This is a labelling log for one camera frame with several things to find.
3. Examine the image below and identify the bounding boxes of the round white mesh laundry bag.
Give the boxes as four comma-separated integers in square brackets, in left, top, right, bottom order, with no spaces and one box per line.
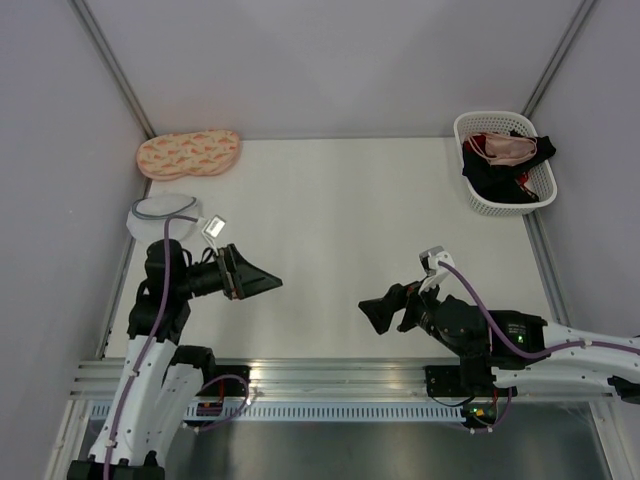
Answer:
[126,193,201,244]

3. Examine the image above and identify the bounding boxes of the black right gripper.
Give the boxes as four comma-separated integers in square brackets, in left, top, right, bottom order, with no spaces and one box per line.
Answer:
[357,272,441,342]

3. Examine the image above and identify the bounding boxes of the white plastic basket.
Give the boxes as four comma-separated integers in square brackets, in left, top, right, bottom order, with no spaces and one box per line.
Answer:
[453,111,557,216]

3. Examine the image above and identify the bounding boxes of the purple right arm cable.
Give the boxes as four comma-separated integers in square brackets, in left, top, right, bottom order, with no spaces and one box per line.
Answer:
[437,259,640,360]

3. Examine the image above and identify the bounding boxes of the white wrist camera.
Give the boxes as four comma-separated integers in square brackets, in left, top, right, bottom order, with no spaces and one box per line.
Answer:
[419,246,455,293]
[199,215,226,256]

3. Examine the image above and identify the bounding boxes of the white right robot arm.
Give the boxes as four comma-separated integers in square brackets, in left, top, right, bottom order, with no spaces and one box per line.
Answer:
[358,283,639,404]

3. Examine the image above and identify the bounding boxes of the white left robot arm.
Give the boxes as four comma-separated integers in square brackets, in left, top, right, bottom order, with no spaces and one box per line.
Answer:
[67,239,283,479]

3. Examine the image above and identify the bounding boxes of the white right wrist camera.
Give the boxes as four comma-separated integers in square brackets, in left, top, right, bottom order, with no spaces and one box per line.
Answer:
[419,246,455,293]

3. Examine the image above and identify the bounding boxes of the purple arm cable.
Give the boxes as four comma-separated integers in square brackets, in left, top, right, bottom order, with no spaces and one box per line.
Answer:
[437,259,640,360]
[101,215,201,480]

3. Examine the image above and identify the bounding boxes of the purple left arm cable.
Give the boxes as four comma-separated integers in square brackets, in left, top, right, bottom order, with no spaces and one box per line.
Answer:
[101,215,201,480]

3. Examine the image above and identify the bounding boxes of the white slotted cable duct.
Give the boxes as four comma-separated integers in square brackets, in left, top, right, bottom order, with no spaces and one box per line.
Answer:
[89,401,465,423]

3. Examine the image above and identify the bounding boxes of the pink bra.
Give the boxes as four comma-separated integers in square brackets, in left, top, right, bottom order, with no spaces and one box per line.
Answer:
[464,132,538,167]

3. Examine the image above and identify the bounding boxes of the aluminium mounting rail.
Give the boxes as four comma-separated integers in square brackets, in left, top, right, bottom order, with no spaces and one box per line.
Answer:
[69,357,615,401]

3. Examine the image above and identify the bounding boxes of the pink patterned bra case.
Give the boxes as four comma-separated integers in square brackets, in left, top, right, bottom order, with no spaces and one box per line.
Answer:
[136,129,241,181]

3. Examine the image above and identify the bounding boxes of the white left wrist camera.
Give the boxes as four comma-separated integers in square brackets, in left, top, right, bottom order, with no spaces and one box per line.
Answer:
[199,215,226,256]

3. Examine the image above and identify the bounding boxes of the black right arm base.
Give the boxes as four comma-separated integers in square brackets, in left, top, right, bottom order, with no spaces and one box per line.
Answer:
[424,365,493,399]

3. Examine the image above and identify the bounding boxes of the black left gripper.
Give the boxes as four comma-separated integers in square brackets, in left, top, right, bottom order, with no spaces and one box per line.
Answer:
[176,242,282,300]

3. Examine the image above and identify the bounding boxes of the black underwear garment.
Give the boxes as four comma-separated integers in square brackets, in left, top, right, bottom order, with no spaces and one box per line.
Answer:
[462,130,556,204]

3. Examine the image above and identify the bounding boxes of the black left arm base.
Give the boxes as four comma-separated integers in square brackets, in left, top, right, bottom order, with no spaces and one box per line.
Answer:
[198,364,251,399]

